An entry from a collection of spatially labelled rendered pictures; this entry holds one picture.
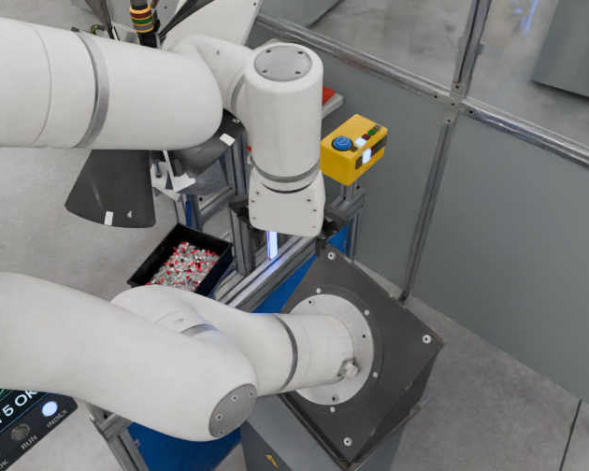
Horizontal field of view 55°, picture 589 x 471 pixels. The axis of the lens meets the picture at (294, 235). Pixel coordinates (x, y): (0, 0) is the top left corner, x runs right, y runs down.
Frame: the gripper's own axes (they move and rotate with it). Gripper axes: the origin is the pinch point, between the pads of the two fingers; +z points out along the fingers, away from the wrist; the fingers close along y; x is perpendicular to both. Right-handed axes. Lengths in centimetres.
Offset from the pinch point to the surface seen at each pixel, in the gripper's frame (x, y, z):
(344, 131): 57, 2, 30
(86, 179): 33, -58, 34
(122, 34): 78, -64, 24
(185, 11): 58, -35, 2
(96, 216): 27, -55, 40
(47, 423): -27.6, -33.5, 20.3
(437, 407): 32, 45, 135
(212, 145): 34.1, -24.1, 17.4
